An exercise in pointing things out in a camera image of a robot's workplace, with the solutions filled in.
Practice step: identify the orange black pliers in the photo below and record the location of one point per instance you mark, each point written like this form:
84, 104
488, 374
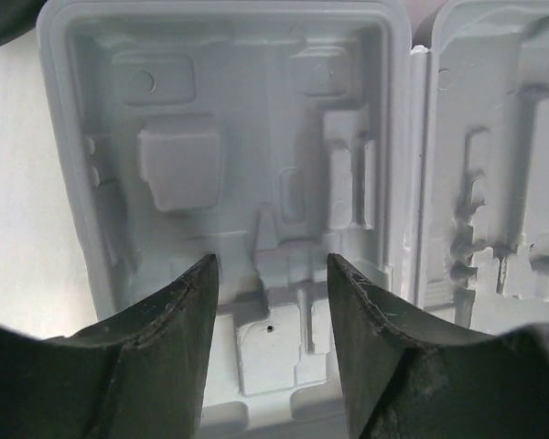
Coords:
17, 17

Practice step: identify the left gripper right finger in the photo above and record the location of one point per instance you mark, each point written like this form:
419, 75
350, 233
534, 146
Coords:
405, 373

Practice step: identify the grey plastic tool case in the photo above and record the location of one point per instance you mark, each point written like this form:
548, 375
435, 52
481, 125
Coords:
273, 133

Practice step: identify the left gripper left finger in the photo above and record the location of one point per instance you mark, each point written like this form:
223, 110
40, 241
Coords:
138, 374

